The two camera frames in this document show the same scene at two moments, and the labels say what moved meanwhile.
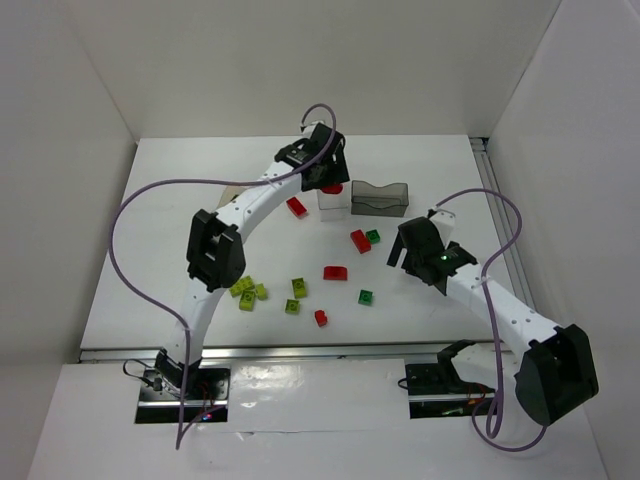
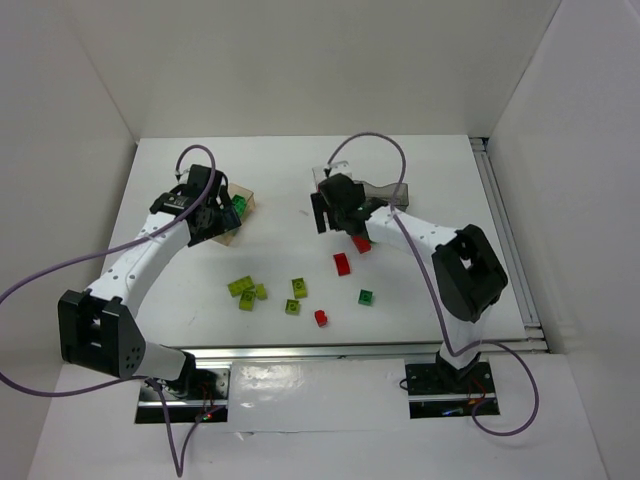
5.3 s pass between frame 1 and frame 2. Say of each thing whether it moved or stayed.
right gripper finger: moved
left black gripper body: moved
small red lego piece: stayed
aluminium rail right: stayed
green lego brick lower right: stayed
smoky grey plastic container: stayed
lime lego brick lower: stayed
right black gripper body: moved
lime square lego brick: stayed
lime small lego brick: stayed
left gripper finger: moved
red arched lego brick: moved
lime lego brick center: stayed
